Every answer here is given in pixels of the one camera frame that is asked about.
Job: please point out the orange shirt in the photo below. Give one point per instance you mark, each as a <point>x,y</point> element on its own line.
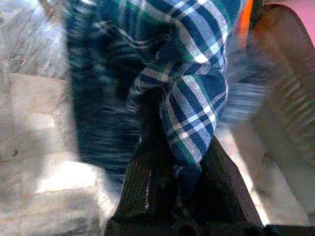
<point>244,17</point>

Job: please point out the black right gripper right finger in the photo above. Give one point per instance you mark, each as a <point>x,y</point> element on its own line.
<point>216,201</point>

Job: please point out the blue plaid garment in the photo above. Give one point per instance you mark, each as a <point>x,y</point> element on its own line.
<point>197,98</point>

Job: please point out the pink mattress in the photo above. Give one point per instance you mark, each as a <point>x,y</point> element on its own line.
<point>300,3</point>

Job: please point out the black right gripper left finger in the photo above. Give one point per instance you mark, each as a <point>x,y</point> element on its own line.
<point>147,201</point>

